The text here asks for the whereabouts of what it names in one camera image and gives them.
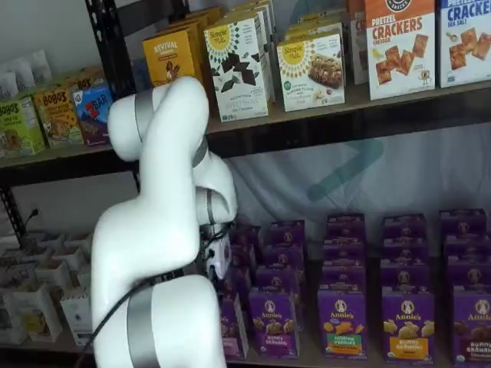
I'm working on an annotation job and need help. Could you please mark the purple Annie's box violet patch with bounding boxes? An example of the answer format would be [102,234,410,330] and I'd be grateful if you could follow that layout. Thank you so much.
[248,287,302,360]

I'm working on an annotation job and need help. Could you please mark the white patterned carton box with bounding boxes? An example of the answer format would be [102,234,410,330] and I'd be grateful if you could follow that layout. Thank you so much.
[53,245,93,278]
[34,260,74,293]
[61,292,94,335]
[3,283,64,343]

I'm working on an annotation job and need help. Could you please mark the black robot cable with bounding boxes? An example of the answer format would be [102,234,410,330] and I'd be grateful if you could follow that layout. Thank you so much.
[81,268,186,358]

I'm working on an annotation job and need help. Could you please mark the purple Annie's box pink patch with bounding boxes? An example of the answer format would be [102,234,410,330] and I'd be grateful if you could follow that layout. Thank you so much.
[220,292,250,360]

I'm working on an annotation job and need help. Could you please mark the blue Z Bar box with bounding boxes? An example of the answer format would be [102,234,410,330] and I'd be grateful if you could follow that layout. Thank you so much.
[72,85,114,147]

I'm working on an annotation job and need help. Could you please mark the orange pretzel crackers box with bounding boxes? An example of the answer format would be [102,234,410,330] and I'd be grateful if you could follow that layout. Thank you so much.
[364,0,437,102]

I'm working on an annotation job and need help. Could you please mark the blue pretzel crackers box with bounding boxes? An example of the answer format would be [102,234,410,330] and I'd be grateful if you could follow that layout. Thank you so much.
[437,0,491,89]

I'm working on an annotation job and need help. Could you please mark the purple Annie's box green patch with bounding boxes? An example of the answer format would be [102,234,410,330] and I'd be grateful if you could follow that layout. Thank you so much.
[317,284,369,360]

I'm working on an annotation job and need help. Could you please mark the white paper bag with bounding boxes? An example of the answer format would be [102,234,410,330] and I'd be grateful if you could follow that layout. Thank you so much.
[25,49,53,84]
[0,57,36,97]

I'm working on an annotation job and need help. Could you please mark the orange Revival snack box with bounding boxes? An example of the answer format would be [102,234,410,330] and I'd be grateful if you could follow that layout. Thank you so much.
[142,29,203,88]
[167,6,226,84]

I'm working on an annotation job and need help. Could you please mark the purple Annie's box yellow bunnies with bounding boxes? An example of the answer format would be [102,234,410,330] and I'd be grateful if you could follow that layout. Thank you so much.
[382,288,437,363]

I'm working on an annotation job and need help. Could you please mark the brown red snack box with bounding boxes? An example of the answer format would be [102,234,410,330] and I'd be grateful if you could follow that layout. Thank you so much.
[346,0,370,86]

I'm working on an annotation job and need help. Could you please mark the black wall power cord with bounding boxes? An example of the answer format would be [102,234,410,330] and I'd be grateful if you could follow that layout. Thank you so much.
[21,208,41,247]

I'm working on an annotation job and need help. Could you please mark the yellow Bobo's snack box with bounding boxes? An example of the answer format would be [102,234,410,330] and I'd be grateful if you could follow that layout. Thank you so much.
[57,67,105,91]
[31,88,84,149]

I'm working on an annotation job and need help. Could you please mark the Simple Mills dark thins box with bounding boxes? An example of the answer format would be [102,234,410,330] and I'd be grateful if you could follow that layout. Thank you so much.
[203,16,275,123]
[223,0,278,103]

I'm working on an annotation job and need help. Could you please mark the green Bobo's snack box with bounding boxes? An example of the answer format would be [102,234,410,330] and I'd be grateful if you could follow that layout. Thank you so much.
[0,95,47,159]

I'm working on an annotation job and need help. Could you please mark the Simple Mills granola bar box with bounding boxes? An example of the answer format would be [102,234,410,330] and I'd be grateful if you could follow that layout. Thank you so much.
[276,33,347,113]
[283,13,348,40]

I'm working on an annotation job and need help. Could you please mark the purple Annie's bunny box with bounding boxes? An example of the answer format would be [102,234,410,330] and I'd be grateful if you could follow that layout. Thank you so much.
[323,238,366,266]
[439,209,486,238]
[442,235,490,262]
[264,245,305,270]
[326,214,366,243]
[382,214,427,242]
[446,258,491,289]
[254,265,301,293]
[221,268,252,299]
[379,260,433,293]
[321,261,367,289]
[269,220,306,247]
[381,237,429,262]

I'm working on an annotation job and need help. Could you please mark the purple Annie's box chocolate bunnies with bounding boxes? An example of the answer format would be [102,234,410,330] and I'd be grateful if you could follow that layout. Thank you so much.
[452,284,491,368]

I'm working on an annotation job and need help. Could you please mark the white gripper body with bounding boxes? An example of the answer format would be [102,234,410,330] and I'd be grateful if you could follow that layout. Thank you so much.
[206,229,233,280]

